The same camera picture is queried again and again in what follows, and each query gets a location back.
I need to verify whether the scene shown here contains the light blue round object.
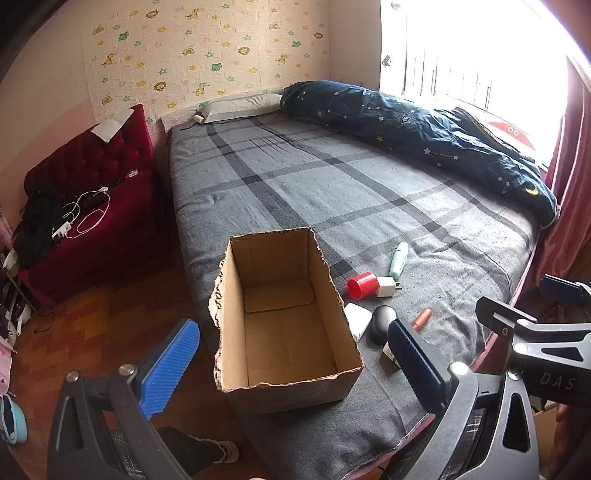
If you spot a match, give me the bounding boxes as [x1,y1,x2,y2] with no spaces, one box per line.
[0,394,28,446]

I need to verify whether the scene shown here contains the navy star print duvet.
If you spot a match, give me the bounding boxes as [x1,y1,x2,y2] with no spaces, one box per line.
[281,80,559,227]

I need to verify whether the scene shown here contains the cartoon print wall panel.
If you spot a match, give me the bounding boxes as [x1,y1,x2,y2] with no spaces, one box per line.
[83,0,331,127]

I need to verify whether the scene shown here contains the red plastic cup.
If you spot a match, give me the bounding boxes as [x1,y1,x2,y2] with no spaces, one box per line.
[347,272,379,301]

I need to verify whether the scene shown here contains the mint green bottle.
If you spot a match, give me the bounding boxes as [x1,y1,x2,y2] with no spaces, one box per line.
[389,241,410,279]

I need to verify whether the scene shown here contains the bed with grey plaid blanket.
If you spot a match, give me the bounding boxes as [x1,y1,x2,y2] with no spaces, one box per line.
[167,99,541,480]

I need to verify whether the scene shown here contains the white rounded case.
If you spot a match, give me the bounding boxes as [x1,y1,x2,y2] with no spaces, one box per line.
[344,302,373,342]

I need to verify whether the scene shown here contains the barred window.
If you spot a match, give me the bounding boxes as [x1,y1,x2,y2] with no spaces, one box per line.
[379,0,573,121]

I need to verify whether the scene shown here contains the grey white pillow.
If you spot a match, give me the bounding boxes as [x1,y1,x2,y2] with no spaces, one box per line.
[196,93,284,124]

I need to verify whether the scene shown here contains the black clothing pile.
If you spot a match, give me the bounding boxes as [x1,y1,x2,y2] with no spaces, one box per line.
[14,185,65,268]

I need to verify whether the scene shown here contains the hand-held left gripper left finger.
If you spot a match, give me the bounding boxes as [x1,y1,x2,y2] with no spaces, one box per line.
[46,318,201,480]

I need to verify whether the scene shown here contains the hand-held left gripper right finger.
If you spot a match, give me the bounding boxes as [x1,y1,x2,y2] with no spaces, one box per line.
[387,318,546,480]

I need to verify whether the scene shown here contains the red curtain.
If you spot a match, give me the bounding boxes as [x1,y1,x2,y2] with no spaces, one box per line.
[526,60,591,315]

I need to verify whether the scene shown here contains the small black white box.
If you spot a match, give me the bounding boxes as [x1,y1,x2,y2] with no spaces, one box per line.
[379,344,402,372]

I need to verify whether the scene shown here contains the white paper sheet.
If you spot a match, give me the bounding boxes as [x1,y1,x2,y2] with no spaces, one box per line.
[91,109,133,140]

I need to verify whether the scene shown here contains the white charging cable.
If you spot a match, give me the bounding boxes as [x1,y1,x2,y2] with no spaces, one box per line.
[53,187,112,240]

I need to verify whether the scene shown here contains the person's leg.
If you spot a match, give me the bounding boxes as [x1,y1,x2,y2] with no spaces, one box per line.
[157,427,222,478]

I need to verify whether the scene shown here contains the red tufted sofa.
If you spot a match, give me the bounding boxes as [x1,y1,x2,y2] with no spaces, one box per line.
[16,104,169,310]

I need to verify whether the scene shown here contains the white charger adapter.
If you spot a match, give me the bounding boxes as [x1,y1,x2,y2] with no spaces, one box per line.
[376,276,403,300]

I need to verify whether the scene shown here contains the dark metal shelf rack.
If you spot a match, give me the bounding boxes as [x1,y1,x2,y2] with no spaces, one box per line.
[0,244,35,356]

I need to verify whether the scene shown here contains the red printed cushion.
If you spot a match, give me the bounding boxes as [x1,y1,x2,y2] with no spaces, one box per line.
[480,117,539,151]

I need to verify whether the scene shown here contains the cardboard box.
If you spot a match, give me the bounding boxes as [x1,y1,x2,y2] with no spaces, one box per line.
[209,226,365,404]

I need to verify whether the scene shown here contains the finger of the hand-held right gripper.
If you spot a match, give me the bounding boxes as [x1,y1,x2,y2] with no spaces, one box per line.
[539,274,591,308]
[475,296,591,354]

